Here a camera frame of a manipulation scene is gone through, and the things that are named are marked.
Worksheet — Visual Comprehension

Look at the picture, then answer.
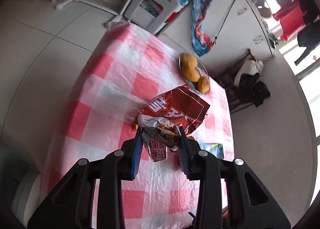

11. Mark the blue milk carton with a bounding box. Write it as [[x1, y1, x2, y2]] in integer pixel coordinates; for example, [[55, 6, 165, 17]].
[[200, 143, 225, 159]]

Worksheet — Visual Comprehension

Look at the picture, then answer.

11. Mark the red snack wrapper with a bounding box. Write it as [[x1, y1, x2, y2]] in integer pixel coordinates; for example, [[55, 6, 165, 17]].
[[137, 85, 210, 162]]

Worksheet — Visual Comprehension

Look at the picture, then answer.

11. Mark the right yellow mango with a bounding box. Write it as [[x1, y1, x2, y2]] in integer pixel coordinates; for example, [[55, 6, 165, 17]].
[[197, 76, 210, 94]]

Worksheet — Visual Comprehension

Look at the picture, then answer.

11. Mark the yellow mango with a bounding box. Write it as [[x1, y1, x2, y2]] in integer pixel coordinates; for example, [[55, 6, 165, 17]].
[[180, 54, 197, 68], [181, 65, 200, 83], [197, 76, 210, 94]]

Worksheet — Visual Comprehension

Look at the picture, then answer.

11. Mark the pink checkered tablecloth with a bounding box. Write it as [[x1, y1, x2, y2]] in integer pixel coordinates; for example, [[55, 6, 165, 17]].
[[28, 23, 234, 228]]

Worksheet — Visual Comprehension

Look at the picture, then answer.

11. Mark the dark wicker fruit basket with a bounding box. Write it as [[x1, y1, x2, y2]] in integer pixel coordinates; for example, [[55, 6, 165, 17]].
[[179, 54, 210, 94]]

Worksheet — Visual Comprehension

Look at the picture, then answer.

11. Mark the wooden folding stool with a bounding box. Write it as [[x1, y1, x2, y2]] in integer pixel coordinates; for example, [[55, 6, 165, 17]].
[[214, 49, 255, 89]]

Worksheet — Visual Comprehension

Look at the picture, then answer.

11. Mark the left yellow mango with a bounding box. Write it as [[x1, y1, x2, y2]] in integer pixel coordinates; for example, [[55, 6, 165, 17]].
[[181, 65, 200, 83]]

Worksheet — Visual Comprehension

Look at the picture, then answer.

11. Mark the black folded chair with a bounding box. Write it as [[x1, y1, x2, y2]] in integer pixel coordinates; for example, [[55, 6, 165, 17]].
[[227, 73, 271, 114]]

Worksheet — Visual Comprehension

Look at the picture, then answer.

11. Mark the rear yellow mango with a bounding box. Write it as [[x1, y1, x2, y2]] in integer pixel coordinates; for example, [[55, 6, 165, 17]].
[[180, 54, 197, 68]]

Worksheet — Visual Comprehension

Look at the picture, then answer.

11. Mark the colourful hanging bag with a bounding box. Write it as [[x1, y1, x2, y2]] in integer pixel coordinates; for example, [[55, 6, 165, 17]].
[[191, 0, 215, 57]]

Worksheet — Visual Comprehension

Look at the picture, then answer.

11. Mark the white plastic stool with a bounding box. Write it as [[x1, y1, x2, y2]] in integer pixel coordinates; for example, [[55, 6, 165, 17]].
[[124, 0, 183, 35]]

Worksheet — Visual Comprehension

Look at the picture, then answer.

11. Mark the red hanging garment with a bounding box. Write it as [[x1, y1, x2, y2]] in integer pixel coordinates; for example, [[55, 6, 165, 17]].
[[272, 0, 306, 41]]

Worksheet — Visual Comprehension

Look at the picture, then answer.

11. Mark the black hanging garment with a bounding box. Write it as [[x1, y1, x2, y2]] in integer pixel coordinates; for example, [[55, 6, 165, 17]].
[[295, 0, 319, 65]]

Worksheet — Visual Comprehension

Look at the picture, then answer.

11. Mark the white wall cabinet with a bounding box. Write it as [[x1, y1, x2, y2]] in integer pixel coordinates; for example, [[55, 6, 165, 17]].
[[157, 0, 276, 77]]

